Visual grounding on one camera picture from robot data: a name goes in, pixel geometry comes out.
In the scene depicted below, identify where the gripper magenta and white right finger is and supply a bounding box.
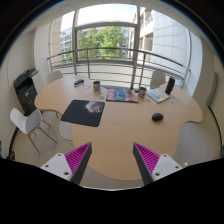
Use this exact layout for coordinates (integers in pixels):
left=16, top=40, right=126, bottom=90
left=133, top=143, right=182, bottom=185

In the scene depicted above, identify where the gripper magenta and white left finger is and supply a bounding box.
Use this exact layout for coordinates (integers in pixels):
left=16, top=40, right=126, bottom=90
left=41, top=143, right=92, bottom=185

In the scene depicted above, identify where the black computer mouse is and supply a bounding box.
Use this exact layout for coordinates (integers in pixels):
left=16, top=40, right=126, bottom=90
left=152, top=113, right=164, bottom=121

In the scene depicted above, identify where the black mouse pad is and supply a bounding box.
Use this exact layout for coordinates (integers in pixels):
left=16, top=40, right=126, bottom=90
left=61, top=100, right=105, bottom=127

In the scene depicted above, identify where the white chair front left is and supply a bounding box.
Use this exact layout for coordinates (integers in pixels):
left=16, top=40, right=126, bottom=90
left=10, top=108, right=56, bottom=152

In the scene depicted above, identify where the white chair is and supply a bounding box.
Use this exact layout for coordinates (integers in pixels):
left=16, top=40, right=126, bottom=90
left=47, top=70, right=63, bottom=84
left=150, top=71, right=165, bottom=89
left=10, top=108, right=56, bottom=152

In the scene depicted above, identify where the open light booklet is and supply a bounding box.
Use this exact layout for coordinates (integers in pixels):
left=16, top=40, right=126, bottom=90
left=146, top=88, right=170, bottom=103

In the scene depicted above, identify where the dark mug right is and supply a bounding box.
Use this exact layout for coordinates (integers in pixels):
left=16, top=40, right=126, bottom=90
left=138, top=87, right=146, bottom=98

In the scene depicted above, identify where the dark mug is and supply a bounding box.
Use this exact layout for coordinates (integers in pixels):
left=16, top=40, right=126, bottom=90
left=138, top=87, right=146, bottom=98
left=93, top=81, right=101, bottom=91

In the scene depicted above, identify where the red and blue magazine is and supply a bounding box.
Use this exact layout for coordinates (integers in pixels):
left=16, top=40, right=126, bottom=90
left=106, top=88, right=138, bottom=103

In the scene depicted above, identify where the small black blue box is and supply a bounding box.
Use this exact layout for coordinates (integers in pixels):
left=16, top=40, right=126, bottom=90
left=74, top=79, right=84, bottom=87

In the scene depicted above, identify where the dark mug left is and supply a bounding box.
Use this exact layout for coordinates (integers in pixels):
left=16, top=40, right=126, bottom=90
left=93, top=81, right=101, bottom=91

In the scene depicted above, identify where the black office printer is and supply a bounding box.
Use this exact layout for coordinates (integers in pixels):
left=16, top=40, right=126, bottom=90
left=13, top=68, right=38, bottom=115

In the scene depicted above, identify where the black cylindrical speaker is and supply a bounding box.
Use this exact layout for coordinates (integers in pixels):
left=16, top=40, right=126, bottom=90
left=165, top=77, right=175, bottom=95

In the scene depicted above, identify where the white chair back right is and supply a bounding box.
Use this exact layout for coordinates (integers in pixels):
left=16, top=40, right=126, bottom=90
left=150, top=71, right=165, bottom=89

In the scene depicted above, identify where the white chair back left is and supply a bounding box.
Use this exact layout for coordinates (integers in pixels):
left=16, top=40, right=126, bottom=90
left=47, top=70, right=63, bottom=84

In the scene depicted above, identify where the metal balcony railing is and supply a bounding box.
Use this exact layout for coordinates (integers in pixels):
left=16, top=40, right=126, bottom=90
left=47, top=48, right=190, bottom=89

